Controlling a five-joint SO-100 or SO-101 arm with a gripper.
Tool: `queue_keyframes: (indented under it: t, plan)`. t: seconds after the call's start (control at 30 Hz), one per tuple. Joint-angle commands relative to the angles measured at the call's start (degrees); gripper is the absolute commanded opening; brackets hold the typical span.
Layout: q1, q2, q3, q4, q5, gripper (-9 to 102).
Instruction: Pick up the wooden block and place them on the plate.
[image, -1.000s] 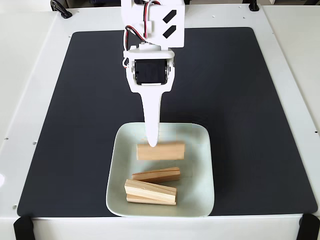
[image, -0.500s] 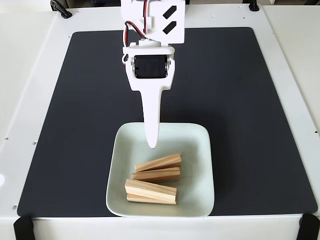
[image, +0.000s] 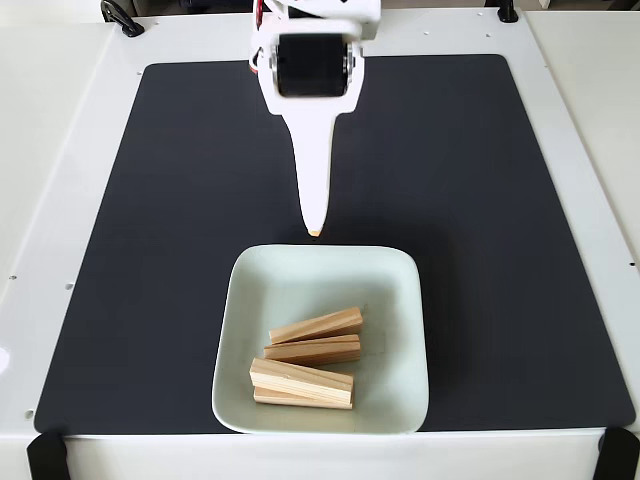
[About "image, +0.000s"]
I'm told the wooden block marked four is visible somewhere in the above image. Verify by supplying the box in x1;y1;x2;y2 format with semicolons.
268;306;365;346

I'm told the light wooden block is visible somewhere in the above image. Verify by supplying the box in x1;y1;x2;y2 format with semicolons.
263;333;362;366
248;357;355;405
252;387;354;412

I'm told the pale green square plate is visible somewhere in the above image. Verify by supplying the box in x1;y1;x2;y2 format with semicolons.
210;243;431;435

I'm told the black rubber mat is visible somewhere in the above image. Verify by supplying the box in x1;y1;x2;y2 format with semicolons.
33;53;636;435

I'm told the red white servo cable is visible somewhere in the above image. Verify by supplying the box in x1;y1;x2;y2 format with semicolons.
248;0;269;74

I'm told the black corner bracket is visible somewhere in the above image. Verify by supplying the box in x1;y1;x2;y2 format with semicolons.
25;429;69;480
594;427;640;480

